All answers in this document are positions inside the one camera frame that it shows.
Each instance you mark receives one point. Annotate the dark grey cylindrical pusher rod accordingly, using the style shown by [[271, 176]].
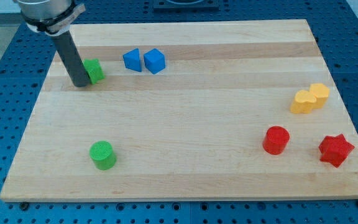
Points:
[[71, 59]]

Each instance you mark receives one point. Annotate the green star block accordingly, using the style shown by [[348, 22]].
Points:
[[94, 70]]

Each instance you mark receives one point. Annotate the light wooden board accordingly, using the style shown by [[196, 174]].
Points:
[[192, 131]]

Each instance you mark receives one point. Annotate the red star block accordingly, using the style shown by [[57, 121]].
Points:
[[335, 149]]

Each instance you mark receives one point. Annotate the blue triangle block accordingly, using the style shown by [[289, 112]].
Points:
[[132, 60]]

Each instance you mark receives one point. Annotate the blue cube block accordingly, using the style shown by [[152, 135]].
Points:
[[154, 61]]

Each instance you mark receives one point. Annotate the green cylinder block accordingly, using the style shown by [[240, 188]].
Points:
[[102, 155]]

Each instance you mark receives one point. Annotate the red cylinder block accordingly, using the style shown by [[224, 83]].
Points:
[[275, 140]]

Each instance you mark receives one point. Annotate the yellow heart block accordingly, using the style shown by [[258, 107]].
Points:
[[303, 102]]

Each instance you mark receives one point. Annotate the yellow hexagon block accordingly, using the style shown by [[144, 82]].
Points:
[[321, 93]]

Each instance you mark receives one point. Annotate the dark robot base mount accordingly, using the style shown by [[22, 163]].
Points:
[[163, 5]]

